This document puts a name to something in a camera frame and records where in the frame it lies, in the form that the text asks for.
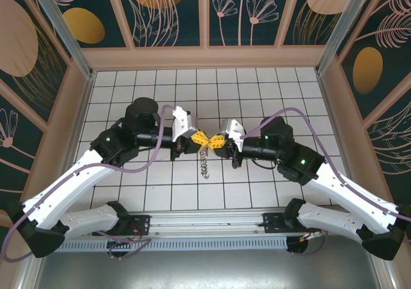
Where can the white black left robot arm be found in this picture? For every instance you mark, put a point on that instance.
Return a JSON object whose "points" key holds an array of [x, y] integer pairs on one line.
{"points": [[67, 189]]}

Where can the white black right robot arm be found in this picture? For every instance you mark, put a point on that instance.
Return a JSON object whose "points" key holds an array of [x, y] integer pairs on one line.
{"points": [[346, 192]]}

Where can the aluminium table edge profile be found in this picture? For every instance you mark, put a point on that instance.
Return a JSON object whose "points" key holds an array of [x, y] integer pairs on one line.
{"points": [[83, 115], [334, 125]]}

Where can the grey sheet metal panel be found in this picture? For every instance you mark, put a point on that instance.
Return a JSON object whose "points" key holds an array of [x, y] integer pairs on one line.
{"points": [[208, 269]]}

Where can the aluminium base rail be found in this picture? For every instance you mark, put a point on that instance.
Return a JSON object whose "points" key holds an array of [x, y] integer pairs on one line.
{"points": [[208, 223]]}

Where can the aluminium corner post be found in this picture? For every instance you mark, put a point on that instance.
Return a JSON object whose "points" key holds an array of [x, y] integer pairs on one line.
{"points": [[337, 29], [64, 35]]}

